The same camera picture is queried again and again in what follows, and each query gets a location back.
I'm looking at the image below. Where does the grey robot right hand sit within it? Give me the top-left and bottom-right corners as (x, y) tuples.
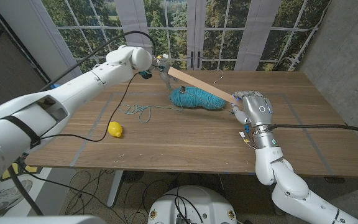
(231, 90), (273, 128)

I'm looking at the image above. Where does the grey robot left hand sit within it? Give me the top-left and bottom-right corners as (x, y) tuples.
(152, 55), (175, 91)

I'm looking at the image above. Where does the wooden clip hanger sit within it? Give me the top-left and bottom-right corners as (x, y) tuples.
(167, 66), (244, 113)

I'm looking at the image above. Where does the teal yarn skein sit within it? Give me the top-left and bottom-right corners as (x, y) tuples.
(116, 86), (227, 124)

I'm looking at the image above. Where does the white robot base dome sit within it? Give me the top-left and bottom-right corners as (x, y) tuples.
(147, 185), (238, 224)

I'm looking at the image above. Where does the yellow toy lemon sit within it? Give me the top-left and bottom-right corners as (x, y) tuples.
(107, 121), (124, 138)

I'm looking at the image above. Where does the printed window forest backdrop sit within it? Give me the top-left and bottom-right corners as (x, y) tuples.
(40, 0), (332, 80)

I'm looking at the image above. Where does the dark round floor object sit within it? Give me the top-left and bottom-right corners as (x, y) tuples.
(122, 170), (145, 184)

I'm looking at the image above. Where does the grey table leg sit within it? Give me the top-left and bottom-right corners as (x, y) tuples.
(106, 170), (124, 208)

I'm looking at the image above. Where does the colourful printed floor mat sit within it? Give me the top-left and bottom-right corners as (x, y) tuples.
(0, 163), (54, 217)

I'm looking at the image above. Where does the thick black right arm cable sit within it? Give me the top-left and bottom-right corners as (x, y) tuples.
(270, 123), (358, 137)

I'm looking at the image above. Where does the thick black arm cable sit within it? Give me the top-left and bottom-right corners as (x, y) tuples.
(270, 123), (358, 137)
(37, 30), (157, 93)

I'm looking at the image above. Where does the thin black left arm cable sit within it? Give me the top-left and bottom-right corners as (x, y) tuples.
(39, 73), (142, 143)

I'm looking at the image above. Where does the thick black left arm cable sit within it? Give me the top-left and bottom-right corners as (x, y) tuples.
(37, 30), (157, 93)

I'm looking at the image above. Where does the black floor cable tangle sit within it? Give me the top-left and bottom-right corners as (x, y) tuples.
(26, 169), (180, 224)

